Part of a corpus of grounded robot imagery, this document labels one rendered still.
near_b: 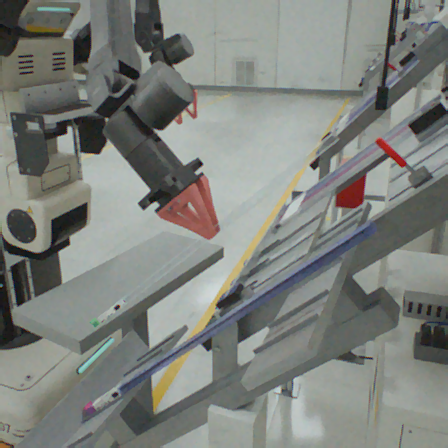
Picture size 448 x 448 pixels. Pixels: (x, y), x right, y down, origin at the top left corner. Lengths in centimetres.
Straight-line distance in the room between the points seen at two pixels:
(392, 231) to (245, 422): 38
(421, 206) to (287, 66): 903
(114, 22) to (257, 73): 917
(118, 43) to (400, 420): 79
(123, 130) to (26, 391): 107
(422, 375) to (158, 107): 73
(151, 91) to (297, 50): 913
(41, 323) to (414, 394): 82
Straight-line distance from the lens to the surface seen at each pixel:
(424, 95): 553
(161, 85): 64
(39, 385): 162
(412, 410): 101
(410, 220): 83
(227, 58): 1007
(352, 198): 188
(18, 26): 122
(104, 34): 79
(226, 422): 65
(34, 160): 138
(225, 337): 94
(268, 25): 985
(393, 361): 111
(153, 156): 67
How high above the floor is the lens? 126
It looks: 22 degrees down
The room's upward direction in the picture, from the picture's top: straight up
